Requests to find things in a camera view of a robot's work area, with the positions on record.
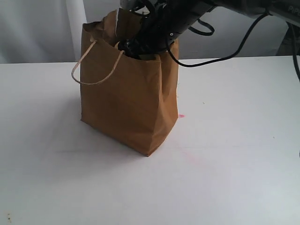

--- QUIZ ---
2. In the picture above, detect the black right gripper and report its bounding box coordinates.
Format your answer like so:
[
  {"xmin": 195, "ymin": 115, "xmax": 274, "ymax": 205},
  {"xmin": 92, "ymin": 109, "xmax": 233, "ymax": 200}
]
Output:
[{"xmin": 118, "ymin": 4, "xmax": 202, "ymax": 58}]

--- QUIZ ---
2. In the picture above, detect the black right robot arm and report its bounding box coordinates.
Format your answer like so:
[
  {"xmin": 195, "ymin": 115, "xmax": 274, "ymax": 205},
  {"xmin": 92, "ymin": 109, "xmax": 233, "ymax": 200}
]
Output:
[{"xmin": 118, "ymin": 0, "xmax": 300, "ymax": 58}]

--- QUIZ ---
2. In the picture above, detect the brown paper bag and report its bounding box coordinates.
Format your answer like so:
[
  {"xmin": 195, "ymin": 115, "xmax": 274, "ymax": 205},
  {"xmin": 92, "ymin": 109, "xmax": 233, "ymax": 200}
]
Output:
[{"xmin": 75, "ymin": 9, "xmax": 179, "ymax": 156}]

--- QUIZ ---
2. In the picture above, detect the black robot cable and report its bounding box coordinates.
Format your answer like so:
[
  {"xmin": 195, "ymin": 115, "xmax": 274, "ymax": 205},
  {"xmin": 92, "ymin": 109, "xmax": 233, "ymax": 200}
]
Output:
[{"xmin": 164, "ymin": 7, "xmax": 300, "ymax": 83}]

